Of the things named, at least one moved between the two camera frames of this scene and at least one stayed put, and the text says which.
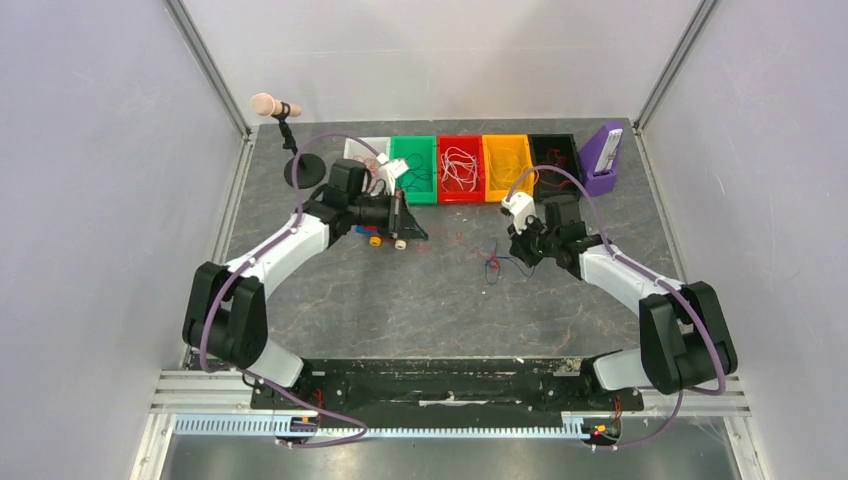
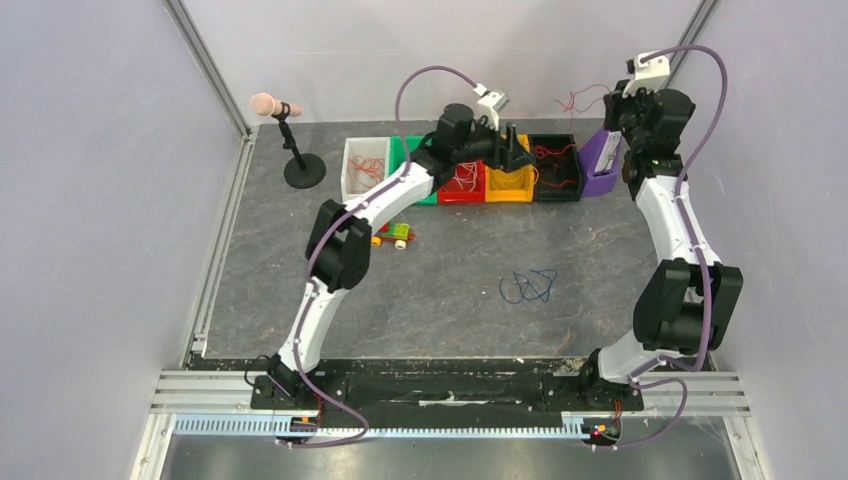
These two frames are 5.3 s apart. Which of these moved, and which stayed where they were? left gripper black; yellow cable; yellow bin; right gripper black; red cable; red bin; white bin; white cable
Moved: left gripper black; right gripper black
Stayed: white cable; red cable; yellow cable; white bin; yellow bin; red bin
